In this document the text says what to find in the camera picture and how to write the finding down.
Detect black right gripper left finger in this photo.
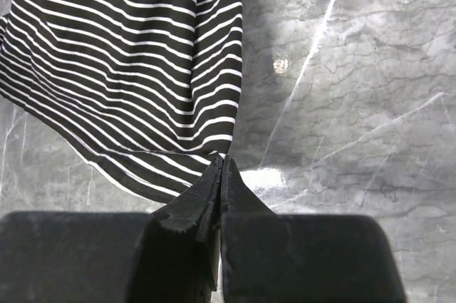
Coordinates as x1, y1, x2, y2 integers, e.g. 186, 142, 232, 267
1, 158, 222, 302

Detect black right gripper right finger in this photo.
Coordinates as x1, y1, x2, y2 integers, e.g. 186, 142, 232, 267
220, 158, 406, 302

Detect black white striped tank top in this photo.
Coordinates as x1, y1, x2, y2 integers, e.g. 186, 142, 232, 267
1, 0, 243, 203

